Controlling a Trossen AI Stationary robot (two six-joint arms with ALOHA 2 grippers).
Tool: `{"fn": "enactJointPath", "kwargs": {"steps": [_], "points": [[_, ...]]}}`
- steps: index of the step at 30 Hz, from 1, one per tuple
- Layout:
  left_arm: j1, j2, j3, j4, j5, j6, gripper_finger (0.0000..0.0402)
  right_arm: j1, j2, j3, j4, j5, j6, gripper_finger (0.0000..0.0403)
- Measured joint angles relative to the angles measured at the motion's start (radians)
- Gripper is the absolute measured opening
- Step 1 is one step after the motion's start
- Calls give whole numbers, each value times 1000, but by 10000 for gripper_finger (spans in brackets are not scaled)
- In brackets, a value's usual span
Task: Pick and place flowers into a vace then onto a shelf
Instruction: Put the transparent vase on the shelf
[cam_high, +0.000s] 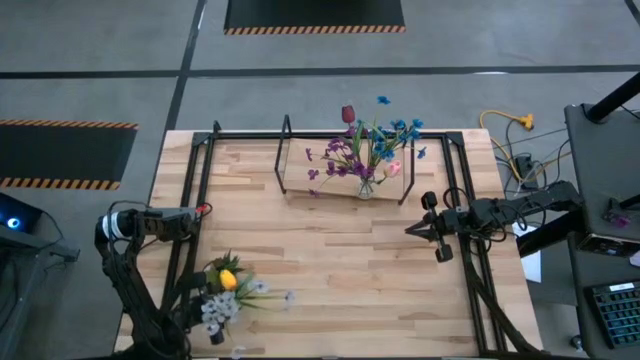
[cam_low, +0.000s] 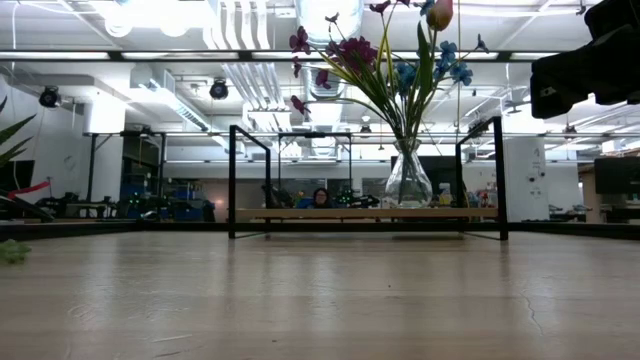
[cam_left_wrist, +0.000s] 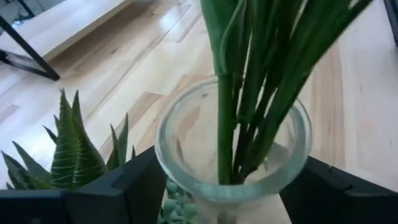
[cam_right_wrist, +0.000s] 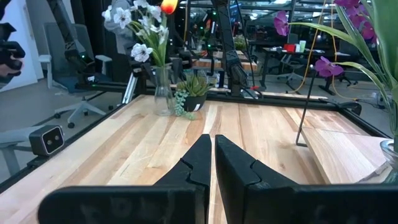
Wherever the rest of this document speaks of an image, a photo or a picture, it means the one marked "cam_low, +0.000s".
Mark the pink artificial tulip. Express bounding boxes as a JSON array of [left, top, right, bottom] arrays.
[[416, 0, 455, 146]]

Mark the potted green artificial plant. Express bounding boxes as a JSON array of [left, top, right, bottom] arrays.
[[0, 97, 37, 265]]

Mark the person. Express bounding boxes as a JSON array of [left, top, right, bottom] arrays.
[[309, 187, 334, 210]]

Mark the blue artificial flower bunch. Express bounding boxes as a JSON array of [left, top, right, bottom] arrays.
[[392, 0, 490, 146]]

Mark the black table frame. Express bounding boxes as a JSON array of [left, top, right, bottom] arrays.
[[0, 219, 640, 242]]

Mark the black metal wood shelf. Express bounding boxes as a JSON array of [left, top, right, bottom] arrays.
[[228, 115, 509, 241]]

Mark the black computer monitor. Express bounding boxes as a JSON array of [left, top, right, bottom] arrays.
[[593, 157, 640, 197], [390, 155, 459, 197], [0, 159, 36, 194]]

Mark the clear glass vase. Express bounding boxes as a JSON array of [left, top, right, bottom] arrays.
[[383, 138, 434, 210]]

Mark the red strap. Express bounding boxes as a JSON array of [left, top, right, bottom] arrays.
[[7, 180, 52, 200]]

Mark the black metal rig frame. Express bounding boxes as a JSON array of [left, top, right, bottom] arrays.
[[84, 130, 167, 211]]

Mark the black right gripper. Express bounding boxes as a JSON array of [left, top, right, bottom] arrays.
[[529, 0, 640, 120]]

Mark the black round ceiling camera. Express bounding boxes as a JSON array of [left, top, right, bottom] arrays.
[[38, 85, 62, 109], [208, 77, 230, 101]]

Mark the black overhead rig bar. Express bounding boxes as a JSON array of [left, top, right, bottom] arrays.
[[0, 49, 559, 63]]

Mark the purple artificial flower bunch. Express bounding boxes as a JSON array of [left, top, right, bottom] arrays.
[[288, 0, 416, 146]]

